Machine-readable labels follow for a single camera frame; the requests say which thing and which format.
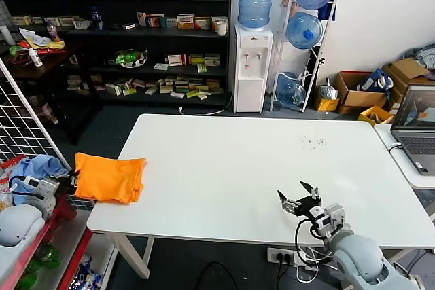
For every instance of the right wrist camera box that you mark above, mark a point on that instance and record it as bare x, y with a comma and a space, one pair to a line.
331, 217

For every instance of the open brown cardboard box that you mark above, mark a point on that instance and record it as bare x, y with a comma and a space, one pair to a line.
359, 99

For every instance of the red white medicine box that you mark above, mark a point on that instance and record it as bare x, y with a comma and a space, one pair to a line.
176, 59

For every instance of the pale yellow medicine box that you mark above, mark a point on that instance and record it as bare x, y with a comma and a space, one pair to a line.
22, 20

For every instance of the white water dispenser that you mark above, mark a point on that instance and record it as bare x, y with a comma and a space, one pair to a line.
249, 92

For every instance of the blue fabric bag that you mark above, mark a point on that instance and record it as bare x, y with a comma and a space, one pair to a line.
373, 81

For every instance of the white metal jug rack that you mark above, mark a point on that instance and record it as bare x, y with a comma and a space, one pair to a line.
278, 52

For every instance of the green plastic bottle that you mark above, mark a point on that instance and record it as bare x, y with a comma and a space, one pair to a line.
28, 277
48, 255

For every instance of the white paper cup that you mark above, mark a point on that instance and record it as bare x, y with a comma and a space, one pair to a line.
221, 28

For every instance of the white power strip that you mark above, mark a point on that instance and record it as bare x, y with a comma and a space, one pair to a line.
279, 255

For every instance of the stacked pale medicine boxes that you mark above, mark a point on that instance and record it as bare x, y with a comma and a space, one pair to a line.
74, 83

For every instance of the blue white plastic package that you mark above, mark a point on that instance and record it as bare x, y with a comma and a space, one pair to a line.
82, 274

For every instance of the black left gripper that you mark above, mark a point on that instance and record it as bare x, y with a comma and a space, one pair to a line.
65, 186

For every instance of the red white snack bag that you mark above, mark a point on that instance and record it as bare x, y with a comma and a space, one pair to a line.
7, 169

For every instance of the dark blue hanging cloth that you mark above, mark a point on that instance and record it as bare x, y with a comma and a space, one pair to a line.
327, 7

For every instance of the yellow green medicine box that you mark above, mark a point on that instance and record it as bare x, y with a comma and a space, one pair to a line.
196, 59

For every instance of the small yellow carton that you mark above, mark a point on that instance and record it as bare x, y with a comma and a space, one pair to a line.
327, 104

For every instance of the lime green medicine box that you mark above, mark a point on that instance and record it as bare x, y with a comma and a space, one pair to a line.
192, 94

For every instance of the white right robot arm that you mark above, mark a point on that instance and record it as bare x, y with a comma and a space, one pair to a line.
357, 256

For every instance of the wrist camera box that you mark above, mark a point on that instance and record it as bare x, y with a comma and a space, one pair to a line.
44, 186
331, 217

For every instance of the large white table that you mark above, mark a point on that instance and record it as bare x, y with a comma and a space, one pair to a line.
238, 174

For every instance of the white paper roll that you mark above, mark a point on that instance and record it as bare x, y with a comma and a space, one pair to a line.
7, 35

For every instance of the beige medicine box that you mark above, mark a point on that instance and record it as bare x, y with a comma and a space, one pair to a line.
152, 90

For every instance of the white green medicine box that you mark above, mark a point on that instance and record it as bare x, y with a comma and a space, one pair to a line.
113, 89

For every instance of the bowl with green fruit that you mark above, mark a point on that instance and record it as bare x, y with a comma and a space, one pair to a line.
128, 58

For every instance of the white open tray box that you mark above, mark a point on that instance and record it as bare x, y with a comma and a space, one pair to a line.
82, 24

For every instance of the silver foil bag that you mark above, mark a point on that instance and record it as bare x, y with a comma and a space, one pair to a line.
328, 91

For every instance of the green snack packet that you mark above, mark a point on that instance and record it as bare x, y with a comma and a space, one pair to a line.
16, 50

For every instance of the tan cardboard box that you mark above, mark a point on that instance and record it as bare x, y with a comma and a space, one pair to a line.
407, 69

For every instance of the blue drink bottle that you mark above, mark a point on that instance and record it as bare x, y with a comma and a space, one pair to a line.
97, 19

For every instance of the grey open laptop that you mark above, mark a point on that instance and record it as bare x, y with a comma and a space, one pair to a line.
417, 143

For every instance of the orange t-shirt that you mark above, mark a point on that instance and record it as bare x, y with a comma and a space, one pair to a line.
105, 178

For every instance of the small green medicine box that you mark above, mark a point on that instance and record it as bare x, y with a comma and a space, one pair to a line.
202, 68

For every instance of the small white plastic bottle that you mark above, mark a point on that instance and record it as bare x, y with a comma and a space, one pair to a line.
36, 58

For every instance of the purple drink bottle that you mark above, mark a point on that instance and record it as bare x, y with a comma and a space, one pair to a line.
53, 31

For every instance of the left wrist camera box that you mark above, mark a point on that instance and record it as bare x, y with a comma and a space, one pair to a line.
44, 186

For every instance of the yellow open box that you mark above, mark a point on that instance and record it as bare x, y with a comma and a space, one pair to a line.
367, 113

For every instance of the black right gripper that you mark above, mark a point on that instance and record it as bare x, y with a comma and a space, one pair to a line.
306, 206

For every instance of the pile of patterned clothes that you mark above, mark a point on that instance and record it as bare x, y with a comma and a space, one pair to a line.
424, 55

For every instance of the small white side table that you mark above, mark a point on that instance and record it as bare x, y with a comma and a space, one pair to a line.
397, 165

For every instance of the white pink medicine box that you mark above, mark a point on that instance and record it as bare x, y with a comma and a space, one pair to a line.
142, 19

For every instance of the black shelf unit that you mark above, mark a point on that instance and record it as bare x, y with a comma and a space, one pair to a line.
162, 6

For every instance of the grey green medicine box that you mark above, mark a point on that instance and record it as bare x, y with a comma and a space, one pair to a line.
212, 60

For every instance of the orange green medicine box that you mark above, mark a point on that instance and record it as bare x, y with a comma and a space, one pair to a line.
203, 23

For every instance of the white teal medicine box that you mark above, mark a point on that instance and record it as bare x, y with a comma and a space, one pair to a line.
168, 23

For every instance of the crumpled light blue cloth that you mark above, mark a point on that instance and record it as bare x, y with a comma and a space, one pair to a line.
40, 167

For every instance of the white plug adapter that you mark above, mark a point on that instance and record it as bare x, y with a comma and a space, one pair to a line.
300, 259

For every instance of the yellow white medicine box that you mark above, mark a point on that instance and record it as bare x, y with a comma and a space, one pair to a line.
186, 22

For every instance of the flat white medicine box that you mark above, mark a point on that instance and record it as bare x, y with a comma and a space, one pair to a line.
130, 26
161, 66

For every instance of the dark wooden table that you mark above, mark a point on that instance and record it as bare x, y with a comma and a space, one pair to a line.
50, 62

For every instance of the pale green medicine box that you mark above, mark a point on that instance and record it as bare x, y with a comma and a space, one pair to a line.
69, 21

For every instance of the red metal shelf rack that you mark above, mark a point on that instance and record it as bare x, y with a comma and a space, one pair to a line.
81, 247

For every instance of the yellow white paper pile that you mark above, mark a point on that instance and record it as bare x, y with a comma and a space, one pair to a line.
40, 41

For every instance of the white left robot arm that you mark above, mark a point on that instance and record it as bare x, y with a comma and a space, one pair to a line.
15, 222

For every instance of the light green medicine box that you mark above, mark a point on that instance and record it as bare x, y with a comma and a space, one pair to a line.
129, 91

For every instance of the black clamp stand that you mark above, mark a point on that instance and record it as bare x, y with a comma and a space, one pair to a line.
320, 61

